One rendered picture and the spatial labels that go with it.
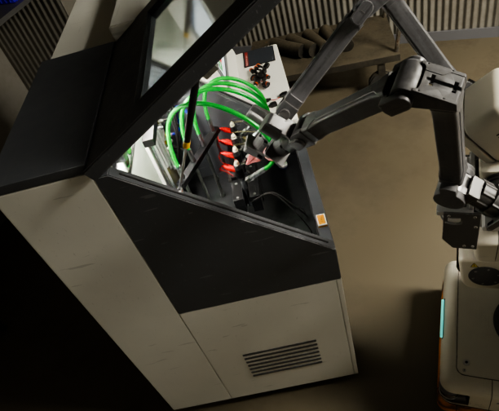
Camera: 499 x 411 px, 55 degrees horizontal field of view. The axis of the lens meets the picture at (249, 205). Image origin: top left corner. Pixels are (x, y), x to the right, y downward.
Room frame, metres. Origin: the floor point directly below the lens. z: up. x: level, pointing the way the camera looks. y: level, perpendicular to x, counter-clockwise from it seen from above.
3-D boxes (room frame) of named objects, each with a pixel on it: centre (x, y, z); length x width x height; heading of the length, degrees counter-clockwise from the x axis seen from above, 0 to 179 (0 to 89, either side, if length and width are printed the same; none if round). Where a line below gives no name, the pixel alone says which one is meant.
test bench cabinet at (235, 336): (1.35, 0.02, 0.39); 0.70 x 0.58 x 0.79; 172
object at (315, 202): (1.31, -0.24, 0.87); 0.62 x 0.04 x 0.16; 172
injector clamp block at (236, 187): (1.46, -0.02, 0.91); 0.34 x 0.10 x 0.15; 172
